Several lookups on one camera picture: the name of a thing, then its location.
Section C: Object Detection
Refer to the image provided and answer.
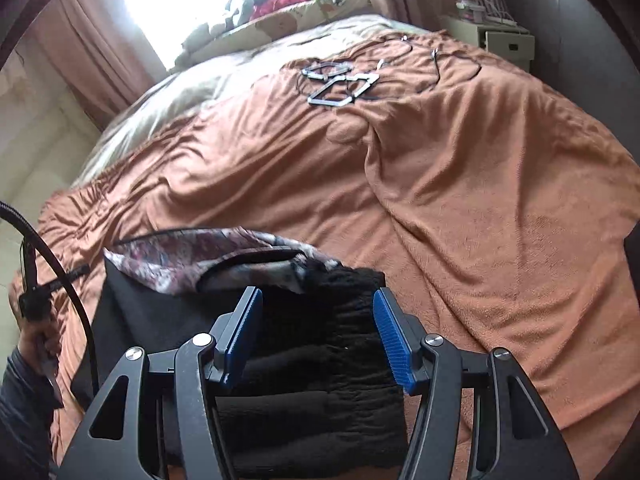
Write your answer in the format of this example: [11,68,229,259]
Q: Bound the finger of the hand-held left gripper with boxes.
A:
[47,266,92,293]

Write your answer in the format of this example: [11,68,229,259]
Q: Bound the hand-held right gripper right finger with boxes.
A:
[372,286,581,480]

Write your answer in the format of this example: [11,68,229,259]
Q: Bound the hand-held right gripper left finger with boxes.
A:
[57,286,264,480]

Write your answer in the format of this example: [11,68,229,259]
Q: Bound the black pants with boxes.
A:
[70,247,408,478]

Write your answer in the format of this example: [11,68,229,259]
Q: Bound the person's left hand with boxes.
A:
[17,317,63,391]

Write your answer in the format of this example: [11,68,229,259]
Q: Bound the floral patterned cloth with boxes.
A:
[104,226,341,296]

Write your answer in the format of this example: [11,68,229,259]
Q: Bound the cream padded headboard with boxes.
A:
[0,35,103,281]

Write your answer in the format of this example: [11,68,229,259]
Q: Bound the orange blanket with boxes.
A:
[10,27,640,480]

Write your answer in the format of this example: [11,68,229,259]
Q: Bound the cream nightstand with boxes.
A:
[440,12,536,68]

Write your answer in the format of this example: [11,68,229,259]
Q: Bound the pale plush toy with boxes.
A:
[222,0,261,31]

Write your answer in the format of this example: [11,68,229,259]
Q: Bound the floral sill cushion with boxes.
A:
[172,0,373,68]

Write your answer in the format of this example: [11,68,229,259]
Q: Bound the red cloth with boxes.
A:
[252,0,313,21]

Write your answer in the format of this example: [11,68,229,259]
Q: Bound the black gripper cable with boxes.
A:
[0,201,100,397]

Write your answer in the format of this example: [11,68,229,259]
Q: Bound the black cable with white plug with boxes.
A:
[370,35,483,93]

